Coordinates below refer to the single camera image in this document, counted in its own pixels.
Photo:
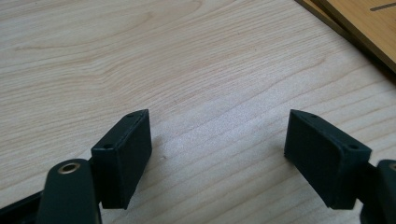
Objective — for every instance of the slotted bamboo tray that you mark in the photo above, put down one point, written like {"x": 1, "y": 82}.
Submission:
{"x": 367, "y": 28}

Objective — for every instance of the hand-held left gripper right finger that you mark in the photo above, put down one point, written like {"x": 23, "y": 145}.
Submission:
{"x": 323, "y": 161}

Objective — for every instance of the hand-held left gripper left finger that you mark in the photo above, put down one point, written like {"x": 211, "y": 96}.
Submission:
{"x": 121, "y": 161}

